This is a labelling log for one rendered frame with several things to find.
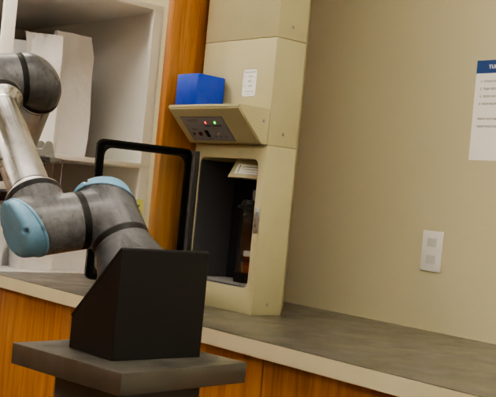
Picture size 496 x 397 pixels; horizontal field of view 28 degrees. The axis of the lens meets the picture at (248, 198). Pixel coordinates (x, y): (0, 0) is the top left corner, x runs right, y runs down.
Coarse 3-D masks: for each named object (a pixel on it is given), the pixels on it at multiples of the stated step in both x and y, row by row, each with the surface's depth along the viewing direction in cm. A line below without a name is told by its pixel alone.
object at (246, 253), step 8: (240, 208) 285; (240, 216) 287; (248, 216) 284; (240, 224) 286; (248, 224) 284; (240, 232) 286; (248, 232) 284; (240, 240) 286; (248, 240) 284; (240, 248) 285; (248, 248) 284; (240, 256) 285; (248, 256) 284; (240, 264) 285; (248, 264) 284; (240, 272) 285
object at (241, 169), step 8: (240, 160) 285; (248, 160) 283; (232, 168) 287; (240, 168) 283; (248, 168) 281; (256, 168) 281; (232, 176) 283; (240, 176) 281; (248, 176) 280; (256, 176) 280
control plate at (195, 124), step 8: (184, 120) 286; (192, 120) 284; (200, 120) 281; (208, 120) 278; (216, 120) 275; (192, 128) 287; (200, 128) 284; (208, 128) 281; (216, 128) 279; (224, 128) 276; (192, 136) 290; (200, 136) 287; (216, 136) 282; (224, 136) 279; (232, 136) 276
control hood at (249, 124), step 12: (180, 108) 284; (192, 108) 279; (204, 108) 275; (216, 108) 271; (228, 108) 267; (240, 108) 264; (252, 108) 267; (264, 108) 270; (180, 120) 288; (228, 120) 271; (240, 120) 268; (252, 120) 267; (264, 120) 270; (240, 132) 272; (252, 132) 268; (264, 132) 270; (252, 144) 275; (264, 144) 271
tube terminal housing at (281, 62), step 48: (240, 48) 283; (288, 48) 274; (240, 96) 281; (288, 96) 275; (240, 144) 280; (288, 144) 276; (288, 192) 278; (192, 240) 293; (288, 240) 289; (240, 288) 275
